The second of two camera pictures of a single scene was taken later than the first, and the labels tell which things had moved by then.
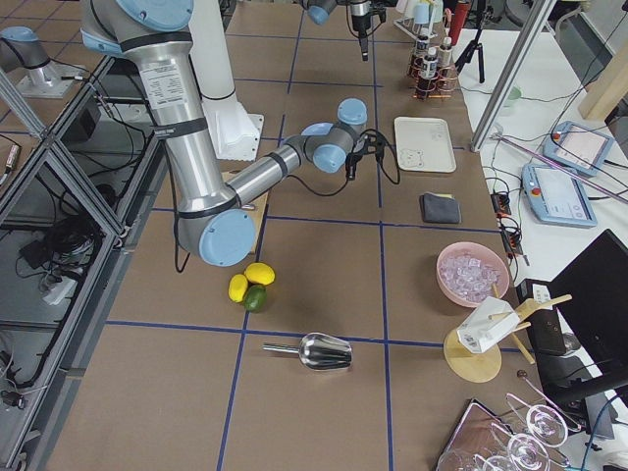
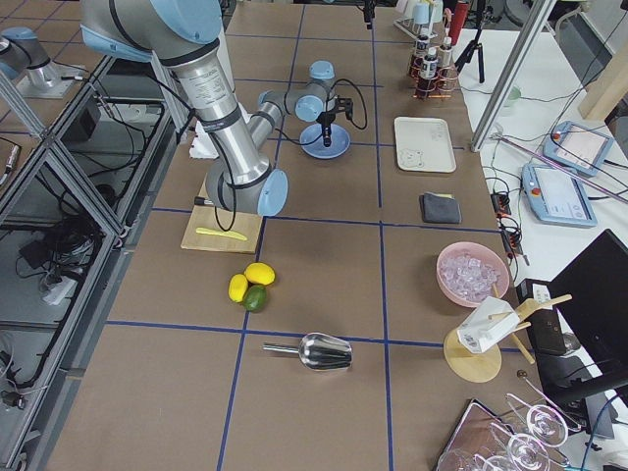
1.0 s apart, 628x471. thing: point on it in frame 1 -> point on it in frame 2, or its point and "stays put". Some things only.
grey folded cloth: x=440 y=208 stays put
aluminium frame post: x=512 y=74 stays put
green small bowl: x=511 y=104 stays put
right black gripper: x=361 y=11 -> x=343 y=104
